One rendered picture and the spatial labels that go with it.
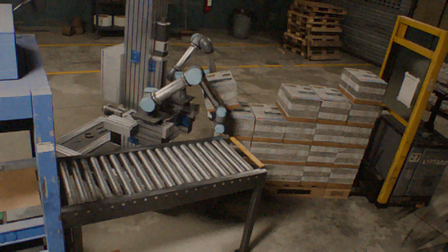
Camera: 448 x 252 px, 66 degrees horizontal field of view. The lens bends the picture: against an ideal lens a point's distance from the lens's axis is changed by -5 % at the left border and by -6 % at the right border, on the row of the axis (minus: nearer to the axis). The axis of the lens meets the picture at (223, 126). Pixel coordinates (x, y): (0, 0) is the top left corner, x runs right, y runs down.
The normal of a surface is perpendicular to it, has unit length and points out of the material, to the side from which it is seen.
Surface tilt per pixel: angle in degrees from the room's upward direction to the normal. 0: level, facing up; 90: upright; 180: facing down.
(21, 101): 90
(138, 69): 90
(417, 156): 90
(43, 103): 90
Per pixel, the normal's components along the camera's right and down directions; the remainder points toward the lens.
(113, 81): -0.38, 0.36
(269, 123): 0.12, 0.45
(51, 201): 0.49, 0.44
